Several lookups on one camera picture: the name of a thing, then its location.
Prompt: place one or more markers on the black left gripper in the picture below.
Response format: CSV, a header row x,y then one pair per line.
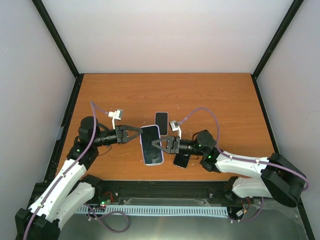
x,y
123,129

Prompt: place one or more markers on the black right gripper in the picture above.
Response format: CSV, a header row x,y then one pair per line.
x,y
172,144

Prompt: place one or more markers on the beige silicone phone case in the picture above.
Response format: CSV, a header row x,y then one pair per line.
x,y
161,123

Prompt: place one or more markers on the lilac phone case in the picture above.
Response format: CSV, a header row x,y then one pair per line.
x,y
151,145

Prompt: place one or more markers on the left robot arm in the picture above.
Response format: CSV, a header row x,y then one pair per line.
x,y
71,188

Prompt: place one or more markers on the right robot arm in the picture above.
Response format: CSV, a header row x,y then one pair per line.
x,y
264,177

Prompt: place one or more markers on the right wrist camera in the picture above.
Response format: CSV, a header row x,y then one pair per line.
x,y
174,126

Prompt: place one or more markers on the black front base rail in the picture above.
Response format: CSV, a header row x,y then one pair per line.
x,y
160,191

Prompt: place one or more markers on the light blue cable duct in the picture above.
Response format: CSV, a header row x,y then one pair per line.
x,y
165,211

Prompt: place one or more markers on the black left frame post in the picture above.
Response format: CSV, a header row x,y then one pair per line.
x,y
47,20

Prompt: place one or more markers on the black frame post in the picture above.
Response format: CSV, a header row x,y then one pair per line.
x,y
47,20
282,28

